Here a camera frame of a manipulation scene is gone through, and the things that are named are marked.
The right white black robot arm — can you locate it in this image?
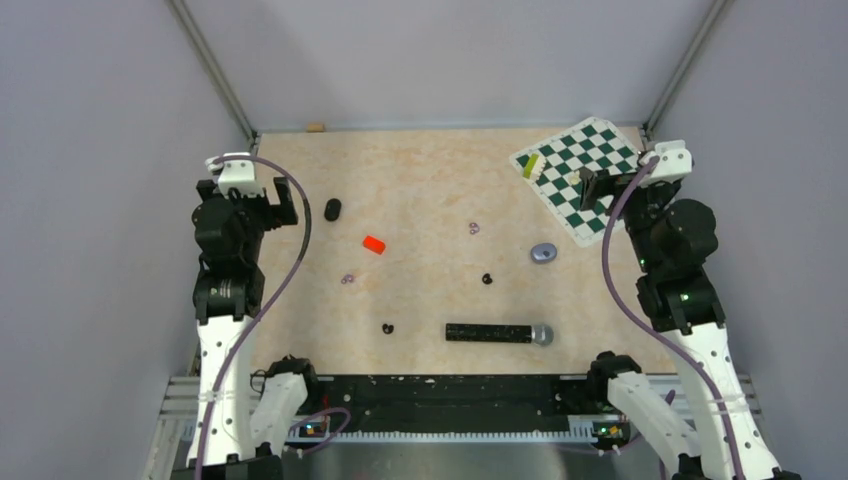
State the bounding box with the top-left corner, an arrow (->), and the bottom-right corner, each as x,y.
579,169 -> 798,479

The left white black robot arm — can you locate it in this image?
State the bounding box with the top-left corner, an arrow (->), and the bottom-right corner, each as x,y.
171,177 -> 321,479

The grey oval charging case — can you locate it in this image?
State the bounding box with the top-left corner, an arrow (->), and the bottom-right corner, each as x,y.
530,243 -> 558,265

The green white chessboard mat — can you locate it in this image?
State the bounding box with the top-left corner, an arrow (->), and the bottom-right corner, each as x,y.
509,117 -> 644,247

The green white block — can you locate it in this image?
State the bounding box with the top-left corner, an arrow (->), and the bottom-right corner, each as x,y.
522,153 -> 540,181

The red rectangular block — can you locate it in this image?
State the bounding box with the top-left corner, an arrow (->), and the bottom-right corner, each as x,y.
362,235 -> 387,255

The black microphone silver head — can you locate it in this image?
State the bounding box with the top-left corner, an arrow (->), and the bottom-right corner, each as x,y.
445,323 -> 554,347

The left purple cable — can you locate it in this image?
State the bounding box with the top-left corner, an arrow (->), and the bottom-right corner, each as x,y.
193,154 -> 313,480

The purple cable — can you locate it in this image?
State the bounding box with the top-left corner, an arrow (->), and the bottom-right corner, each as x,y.
193,154 -> 313,480
600,156 -> 749,480

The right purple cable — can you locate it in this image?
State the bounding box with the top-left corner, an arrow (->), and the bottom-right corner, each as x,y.
600,156 -> 749,480

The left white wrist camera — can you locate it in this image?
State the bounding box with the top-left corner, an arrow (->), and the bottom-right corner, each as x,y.
204,152 -> 263,198

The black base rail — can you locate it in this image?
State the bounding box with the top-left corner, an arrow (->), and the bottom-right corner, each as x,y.
299,374 -> 611,437

